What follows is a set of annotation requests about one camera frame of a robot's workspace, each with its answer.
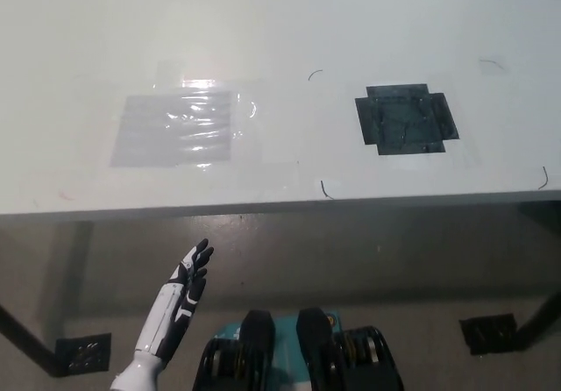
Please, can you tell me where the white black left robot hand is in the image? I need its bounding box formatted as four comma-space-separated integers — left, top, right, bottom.
134, 238, 216, 359

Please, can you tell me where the black table leg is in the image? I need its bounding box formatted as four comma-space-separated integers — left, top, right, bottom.
0, 302, 67, 379
516, 289, 561, 353

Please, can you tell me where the clear plastic sheet patch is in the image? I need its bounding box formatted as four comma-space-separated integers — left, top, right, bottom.
109, 91, 233, 168

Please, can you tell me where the clear plastic film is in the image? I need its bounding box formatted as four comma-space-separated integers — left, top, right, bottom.
153, 74, 266, 173

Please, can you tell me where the black tape patch on table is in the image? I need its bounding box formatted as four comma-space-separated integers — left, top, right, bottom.
353, 82, 461, 157

